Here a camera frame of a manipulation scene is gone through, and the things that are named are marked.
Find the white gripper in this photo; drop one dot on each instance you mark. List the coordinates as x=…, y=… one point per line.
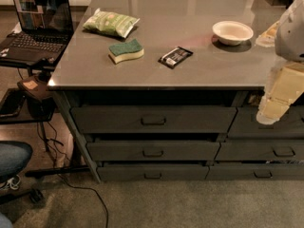
x=291, y=37

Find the grey drawer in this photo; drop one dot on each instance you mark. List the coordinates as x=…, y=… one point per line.
x=261, y=172
x=246, y=126
x=152, y=150
x=274, y=150
x=152, y=119
x=153, y=172

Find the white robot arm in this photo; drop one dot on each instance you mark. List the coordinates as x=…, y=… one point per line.
x=289, y=41

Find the black open laptop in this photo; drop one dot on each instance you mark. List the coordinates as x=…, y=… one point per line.
x=46, y=29

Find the white bowl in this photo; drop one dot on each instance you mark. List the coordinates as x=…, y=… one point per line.
x=232, y=33

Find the black snack bar wrapper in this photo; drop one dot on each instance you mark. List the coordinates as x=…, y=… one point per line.
x=175, y=56

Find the green yellow sponge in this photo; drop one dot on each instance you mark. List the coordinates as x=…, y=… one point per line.
x=126, y=51

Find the green chip bag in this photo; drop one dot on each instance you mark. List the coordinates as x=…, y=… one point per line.
x=110, y=23

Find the black device with sticky note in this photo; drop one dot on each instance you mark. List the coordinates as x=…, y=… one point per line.
x=40, y=102

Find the person leg in jeans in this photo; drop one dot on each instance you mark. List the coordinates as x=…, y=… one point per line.
x=14, y=157

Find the white sneaker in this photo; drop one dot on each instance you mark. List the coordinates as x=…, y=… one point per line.
x=12, y=184

